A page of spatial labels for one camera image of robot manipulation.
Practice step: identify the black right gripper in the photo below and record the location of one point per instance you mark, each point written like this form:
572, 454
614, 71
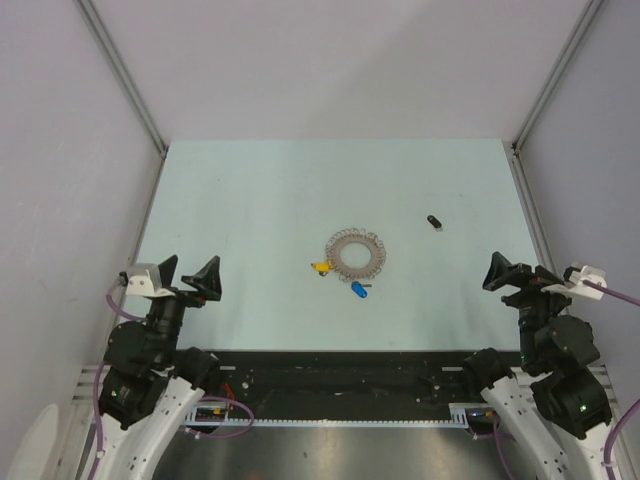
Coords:
529, 282

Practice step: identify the aluminium frame post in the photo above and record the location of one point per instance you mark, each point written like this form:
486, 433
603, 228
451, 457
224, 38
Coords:
577, 37
117, 65

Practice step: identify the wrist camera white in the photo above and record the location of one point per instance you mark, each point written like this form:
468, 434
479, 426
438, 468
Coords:
144, 280
580, 281

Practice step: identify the grey slotted cable duct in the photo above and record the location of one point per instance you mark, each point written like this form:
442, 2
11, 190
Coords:
415, 415

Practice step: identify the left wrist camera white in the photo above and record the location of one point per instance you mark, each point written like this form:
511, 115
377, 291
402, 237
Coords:
144, 280

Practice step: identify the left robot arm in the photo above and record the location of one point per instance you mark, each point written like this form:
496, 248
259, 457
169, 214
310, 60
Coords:
144, 386

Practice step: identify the steel disc with key rings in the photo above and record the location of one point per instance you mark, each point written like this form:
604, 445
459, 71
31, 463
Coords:
355, 254

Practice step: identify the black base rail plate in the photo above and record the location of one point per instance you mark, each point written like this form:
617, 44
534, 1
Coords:
435, 375

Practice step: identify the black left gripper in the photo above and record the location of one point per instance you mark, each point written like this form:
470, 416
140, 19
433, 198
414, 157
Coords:
207, 282

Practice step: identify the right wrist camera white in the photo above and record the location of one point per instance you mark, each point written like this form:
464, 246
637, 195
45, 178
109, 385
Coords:
580, 281

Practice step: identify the right aluminium frame post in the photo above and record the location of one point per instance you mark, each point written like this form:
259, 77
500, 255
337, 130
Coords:
577, 37

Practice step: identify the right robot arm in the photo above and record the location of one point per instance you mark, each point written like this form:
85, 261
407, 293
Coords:
563, 420

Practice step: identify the left aluminium frame post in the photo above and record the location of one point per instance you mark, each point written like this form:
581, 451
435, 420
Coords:
117, 65

